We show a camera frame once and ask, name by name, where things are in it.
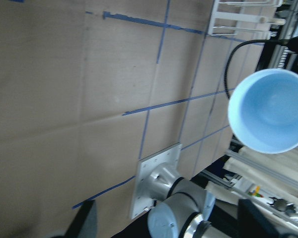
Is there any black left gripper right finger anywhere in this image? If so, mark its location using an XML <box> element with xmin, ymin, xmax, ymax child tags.
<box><xmin>238</xmin><ymin>199</ymin><xmax>284</xmax><ymax>238</ymax></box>

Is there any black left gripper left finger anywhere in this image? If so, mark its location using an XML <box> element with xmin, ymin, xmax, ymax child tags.
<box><xmin>64</xmin><ymin>200</ymin><xmax>97</xmax><ymax>238</ymax></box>

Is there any light blue plastic cup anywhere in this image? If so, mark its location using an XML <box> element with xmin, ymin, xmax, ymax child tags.
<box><xmin>228</xmin><ymin>69</ymin><xmax>298</xmax><ymax>154</ymax></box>

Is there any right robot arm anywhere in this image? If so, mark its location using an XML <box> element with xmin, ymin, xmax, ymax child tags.
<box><xmin>147</xmin><ymin>68</ymin><xmax>298</xmax><ymax>238</ymax></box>

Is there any wooden rack dowel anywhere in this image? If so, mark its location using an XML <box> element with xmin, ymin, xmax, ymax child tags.
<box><xmin>259</xmin><ymin>16</ymin><xmax>286</xmax><ymax>25</ymax></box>

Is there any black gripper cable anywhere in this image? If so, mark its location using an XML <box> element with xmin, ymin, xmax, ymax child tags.
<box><xmin>223</xmin><ymin>39</ymin><xmax>289</xmax><ymax>99</ymax></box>

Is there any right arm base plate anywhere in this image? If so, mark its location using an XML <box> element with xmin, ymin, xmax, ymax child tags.
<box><xmin>129</xmin><ymin>143</ymin><xmax>182</xmax><ymax>219</ymax></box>

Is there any white wire cup rack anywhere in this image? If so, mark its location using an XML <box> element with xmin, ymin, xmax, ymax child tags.
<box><xmin>207</xmin><ymin>0</ymin><xmax>283</xmax><ymax>39</ymax></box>

